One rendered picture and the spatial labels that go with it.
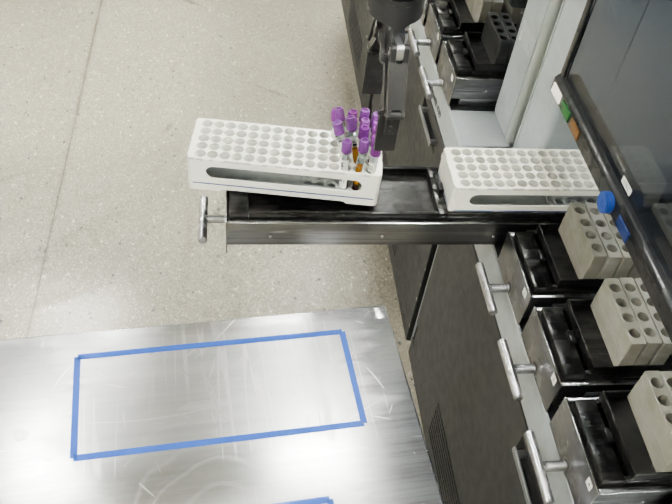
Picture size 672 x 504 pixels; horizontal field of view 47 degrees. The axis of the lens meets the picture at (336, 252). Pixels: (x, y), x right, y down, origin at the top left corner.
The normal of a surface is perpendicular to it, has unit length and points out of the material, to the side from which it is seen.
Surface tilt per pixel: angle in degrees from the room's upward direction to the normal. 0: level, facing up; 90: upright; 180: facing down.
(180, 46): 0
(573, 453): 90
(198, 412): 0
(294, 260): 0
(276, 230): 90
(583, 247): 90
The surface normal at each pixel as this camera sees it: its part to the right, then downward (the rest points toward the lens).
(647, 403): -0.99, -0.01
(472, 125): 0.10, -0.68
